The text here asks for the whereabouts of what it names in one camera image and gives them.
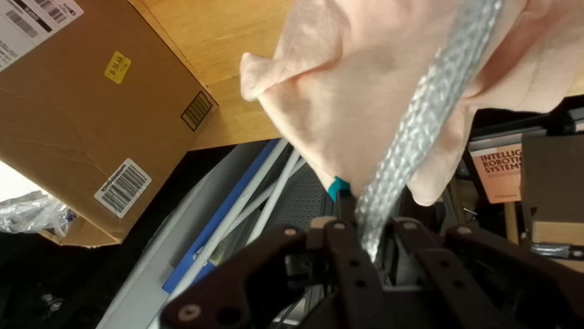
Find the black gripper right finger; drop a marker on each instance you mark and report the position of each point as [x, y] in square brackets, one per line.
[485, 283]

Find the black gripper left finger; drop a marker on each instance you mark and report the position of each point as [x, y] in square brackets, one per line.
[352, 292]

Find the peach shirt with teal print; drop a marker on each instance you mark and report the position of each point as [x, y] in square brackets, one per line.
[343, 73]

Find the cardboard box with labels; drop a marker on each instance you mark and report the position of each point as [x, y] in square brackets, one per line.
[94, 115]

